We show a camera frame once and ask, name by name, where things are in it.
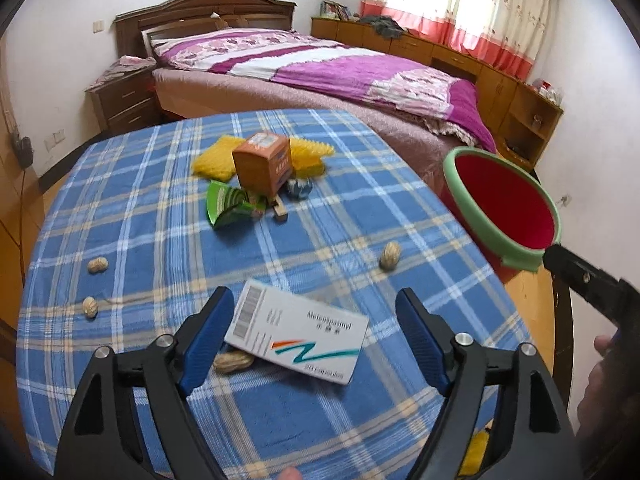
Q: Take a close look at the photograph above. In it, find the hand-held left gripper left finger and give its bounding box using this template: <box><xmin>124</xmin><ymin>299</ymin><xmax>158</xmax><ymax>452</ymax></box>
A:
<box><xmin>59</xmin><ymin>287</ymin><xmax>236</xmax><ymax>480</ymax></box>

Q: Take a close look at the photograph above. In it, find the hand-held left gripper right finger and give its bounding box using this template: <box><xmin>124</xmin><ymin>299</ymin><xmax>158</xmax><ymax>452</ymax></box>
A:
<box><xmin>395</xmin><ymin>287</ymin><xmax>586</xmax><ymax>480</ymax></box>

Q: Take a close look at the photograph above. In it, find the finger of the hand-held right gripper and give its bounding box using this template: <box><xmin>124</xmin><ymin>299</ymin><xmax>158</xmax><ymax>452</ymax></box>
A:
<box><xmin>542</xmin><ymin>244</ymin><xmax>623</xmax><ymax>306</ymax></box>

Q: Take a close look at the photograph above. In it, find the white medicine box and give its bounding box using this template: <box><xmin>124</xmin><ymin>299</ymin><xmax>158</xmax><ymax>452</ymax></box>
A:
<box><xmin>223</xmin><ymin>280</ymin><xmax>370</xmax><ymax>386</ymax></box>

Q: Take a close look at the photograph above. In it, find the red bucket with green rim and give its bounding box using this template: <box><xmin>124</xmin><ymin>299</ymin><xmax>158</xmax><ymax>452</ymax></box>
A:
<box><xmin>442</xmin><ymin>146</ymin><xmax>562</xmax><ymax>285</ymax></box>

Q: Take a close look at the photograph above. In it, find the green snack packet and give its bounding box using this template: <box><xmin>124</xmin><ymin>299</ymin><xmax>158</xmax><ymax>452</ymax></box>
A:
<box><xmin>206</xmin><ymin>180</ymin><xmax>268</xmax><ymax>231</ymax></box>

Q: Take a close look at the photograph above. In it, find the orange cardboard box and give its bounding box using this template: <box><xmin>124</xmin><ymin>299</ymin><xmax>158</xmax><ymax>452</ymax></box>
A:
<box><xmin>232</xmin><ymin>131</ymin><xmax>292</xmax><ymax>196</ymax></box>

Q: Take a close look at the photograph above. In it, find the small yellow foam net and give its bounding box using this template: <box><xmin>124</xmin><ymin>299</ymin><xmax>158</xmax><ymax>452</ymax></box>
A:
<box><xmin>192</xmin><ymin>135</ymin><xmax>251</xmax><ymax>181</ymax></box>

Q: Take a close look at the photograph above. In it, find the person's right hand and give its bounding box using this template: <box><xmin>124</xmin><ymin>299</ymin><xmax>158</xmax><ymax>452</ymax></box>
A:
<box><xmin>575</xmin><ymin>334</ymin><xmax>640</xmax><ymax>466</ymax></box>

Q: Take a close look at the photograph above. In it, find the yellow cloth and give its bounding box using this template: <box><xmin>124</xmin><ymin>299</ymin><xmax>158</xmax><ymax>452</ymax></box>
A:
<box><xmin>460</xmin><ymin>430</ymin><xmax>492</xmax><ymax>476</ymax></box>

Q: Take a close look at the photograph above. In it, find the blue plaid tablecloth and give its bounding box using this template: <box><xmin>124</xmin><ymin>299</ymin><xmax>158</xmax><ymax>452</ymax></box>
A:
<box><xmin>15</xmin><ymin>107</ymin><xmax>533</xmax><ymax>480</ymax></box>

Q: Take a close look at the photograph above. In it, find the light wooden cabinet row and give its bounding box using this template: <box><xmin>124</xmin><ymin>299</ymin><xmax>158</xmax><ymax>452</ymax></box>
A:
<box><xmin>310</xmin><ymin>15</ymin><xmax>565</xmax><ymax>171</ymax></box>

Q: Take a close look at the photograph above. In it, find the dark wooden nightstand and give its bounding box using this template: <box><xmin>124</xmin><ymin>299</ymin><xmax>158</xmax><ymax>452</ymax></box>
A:
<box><xmin>85</xmin><ymin>65</ymin><xmax>163</xmax><ymax>133</ymax></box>

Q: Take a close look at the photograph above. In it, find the black power adapter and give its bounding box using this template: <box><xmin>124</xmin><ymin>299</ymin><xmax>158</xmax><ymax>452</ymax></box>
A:
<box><xmin>12</xmin><ymin>136</ymin><xmax>35</xmax><ymax>167</ymax></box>

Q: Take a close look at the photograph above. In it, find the bed with purple blanket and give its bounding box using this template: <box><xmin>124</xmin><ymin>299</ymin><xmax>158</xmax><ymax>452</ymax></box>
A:
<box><xmin>141</xmin><ymin>27</ymin><xmax>498</xmax><ymax>153</ymax></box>

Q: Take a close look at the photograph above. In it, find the floral cloth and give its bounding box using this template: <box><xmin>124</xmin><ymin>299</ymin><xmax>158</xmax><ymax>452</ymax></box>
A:
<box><xmin>92</xmin><ymin>55</ymin><xmax>157</xmax><ymax>86</ymax></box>

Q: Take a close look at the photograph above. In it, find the white and pink curtain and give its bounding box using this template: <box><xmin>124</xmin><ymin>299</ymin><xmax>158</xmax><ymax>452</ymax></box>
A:
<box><xmin>360</xmin><ymin>0</ymin><xmax>553</xmax><ymax>81</ymax></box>

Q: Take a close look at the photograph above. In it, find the dark clothes pile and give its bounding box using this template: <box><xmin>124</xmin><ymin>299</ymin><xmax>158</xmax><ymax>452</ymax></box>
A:
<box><xmin>360</xmin><ymin>15</ymin><xmax>403</xmax><ymax>38</ymax></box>

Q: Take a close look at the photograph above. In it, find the dark wooden bed headboard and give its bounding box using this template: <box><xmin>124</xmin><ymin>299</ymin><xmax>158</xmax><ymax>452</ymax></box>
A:
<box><xmin>114</xmin><ymin>0</ymin><xmax>297</xmax><ymax>58</ymax></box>

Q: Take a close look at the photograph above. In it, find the row of books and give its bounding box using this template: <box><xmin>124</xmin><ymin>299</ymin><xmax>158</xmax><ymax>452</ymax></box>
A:
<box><xmin>320</xmin><ymin>0</ymin><xmax>351</xmax><ymax>21</ymax></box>

